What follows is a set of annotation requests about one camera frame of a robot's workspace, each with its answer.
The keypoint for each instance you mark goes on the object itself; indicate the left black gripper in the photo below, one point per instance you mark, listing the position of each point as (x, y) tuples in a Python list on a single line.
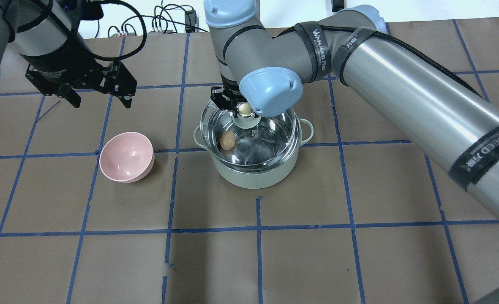
[(68, 62)]

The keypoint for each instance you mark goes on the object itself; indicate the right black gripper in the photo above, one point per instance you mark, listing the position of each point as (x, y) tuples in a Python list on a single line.
[(223, 98)]

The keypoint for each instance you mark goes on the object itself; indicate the brown egg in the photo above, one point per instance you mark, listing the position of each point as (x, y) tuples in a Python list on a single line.
[(227, 140)]

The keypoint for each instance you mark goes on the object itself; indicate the glass pot lid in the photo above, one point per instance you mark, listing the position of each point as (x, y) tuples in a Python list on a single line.
[(260, 141)]

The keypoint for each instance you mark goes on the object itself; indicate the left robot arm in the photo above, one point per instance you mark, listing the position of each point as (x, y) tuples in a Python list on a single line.
[(40, 26)]

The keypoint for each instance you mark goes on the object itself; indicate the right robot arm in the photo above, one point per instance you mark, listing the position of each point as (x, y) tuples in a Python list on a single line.
[(435, 109)]

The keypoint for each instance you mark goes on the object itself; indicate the pale green cooking pot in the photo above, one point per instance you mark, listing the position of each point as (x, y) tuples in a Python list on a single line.
[(262, 177)]

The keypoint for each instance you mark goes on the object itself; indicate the pink bowl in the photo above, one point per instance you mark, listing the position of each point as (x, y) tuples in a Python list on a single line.
[(127, 157)]

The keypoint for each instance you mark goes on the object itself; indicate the black power adapter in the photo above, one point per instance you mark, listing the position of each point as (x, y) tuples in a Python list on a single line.
[(190, 21)]

